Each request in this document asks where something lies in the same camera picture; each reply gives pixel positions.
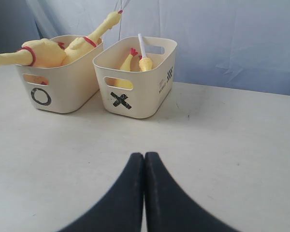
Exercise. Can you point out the white backdrop curtain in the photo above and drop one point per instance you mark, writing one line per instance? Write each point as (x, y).
(242, 44)

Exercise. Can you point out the cream bin marked X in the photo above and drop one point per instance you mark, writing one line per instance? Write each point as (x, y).
(135, 93)

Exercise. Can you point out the yellow rubber chicken front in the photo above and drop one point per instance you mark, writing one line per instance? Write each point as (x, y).
(82, 45)

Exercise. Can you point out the yellow chicken body headless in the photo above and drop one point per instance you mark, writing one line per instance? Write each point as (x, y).
(126, 66)

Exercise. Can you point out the yellow rubber chicken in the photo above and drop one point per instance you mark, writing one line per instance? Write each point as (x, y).
(82, 45)
(43, 53)

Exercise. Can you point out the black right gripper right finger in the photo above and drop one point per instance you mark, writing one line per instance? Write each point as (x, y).
(169, 208)

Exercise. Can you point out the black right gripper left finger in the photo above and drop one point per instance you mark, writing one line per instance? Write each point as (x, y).
(121, 208)

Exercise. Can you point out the cream bin marked O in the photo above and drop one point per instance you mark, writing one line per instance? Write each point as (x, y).
(62, 89)

